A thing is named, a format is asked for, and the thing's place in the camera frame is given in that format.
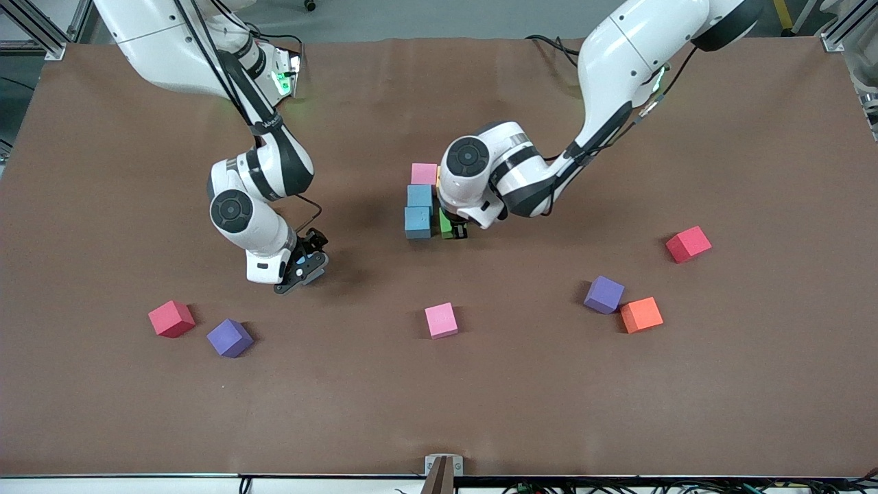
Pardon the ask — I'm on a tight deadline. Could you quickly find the purple foam cube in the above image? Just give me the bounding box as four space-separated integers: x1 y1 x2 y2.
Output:
584 275 626 315
206 318 254 359

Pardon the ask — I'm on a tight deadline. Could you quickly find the orange foam cube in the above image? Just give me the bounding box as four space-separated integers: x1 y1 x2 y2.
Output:
620 297 665 335

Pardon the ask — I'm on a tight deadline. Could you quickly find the black cable bundle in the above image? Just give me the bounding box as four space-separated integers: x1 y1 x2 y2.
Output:
499 469 878 494

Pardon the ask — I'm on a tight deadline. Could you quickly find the silver metal bracket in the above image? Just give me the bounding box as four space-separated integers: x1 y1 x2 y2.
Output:
424 454 464 477

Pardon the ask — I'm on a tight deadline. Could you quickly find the brown table mat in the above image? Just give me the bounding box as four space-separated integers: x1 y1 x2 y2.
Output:
0 36 878 479

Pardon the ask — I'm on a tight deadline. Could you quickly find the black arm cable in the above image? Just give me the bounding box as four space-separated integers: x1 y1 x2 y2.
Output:
171 0 324 235
542 45 697 217

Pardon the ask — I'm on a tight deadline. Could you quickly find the red foam cube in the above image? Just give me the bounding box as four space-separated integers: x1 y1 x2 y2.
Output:
665 226 713 264
148 300 196 339

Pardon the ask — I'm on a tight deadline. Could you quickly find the aluminium frame profile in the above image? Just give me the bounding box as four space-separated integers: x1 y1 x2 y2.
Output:
0 0 68 61
67 0 105 43
820 0 878 54

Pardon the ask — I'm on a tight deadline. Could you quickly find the black base power cable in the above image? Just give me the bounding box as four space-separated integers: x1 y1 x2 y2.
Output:
525 33 584 69

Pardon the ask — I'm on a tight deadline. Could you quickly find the white table edge rail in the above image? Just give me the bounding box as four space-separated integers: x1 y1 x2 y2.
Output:
0 475 878 494

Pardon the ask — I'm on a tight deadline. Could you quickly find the base connector box green light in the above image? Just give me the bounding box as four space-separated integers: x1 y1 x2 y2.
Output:
271 48 302 100

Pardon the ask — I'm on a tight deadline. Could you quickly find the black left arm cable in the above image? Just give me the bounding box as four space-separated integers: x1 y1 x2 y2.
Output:
542 45 697 217

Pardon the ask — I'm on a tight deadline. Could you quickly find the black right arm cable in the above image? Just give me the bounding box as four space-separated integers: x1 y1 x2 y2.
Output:
171 0 324 235

